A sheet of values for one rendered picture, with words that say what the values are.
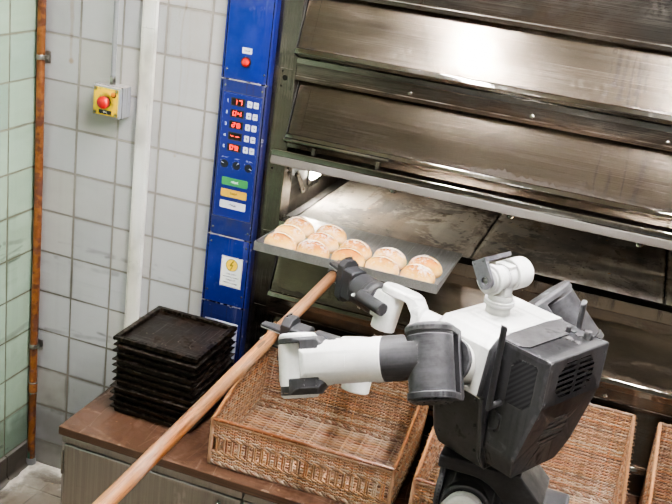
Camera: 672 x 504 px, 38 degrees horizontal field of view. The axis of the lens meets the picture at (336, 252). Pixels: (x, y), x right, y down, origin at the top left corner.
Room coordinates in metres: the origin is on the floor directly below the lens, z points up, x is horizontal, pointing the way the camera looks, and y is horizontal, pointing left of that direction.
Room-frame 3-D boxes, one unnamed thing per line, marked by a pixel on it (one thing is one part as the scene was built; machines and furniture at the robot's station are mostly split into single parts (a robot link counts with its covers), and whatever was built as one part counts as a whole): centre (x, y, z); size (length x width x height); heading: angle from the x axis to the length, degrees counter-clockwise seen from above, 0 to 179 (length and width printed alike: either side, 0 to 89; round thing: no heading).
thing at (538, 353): (1.83, -0.39, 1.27); 0.34 x 0.30 x 0.36; 135
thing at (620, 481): (2.42, -0.61, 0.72); 0.56 x 0.49 x 0.28; 75
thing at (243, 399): (2.59, -0.04, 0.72); 0.56 x 0.49 x 0.28; 75
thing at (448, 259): (2.74, -0.07, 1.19); 0.55 x 0.36 x 0.03; 74
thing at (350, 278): (2.42, -0.07, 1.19); 0.12 x 0.10 x 0.13; 39
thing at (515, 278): (1.87, -0.35, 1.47); 0.10 x 0.07 x 0.09; 135
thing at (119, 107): (3.07, 0.78, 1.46); 0.10 x 0.07 x 0.10; 73
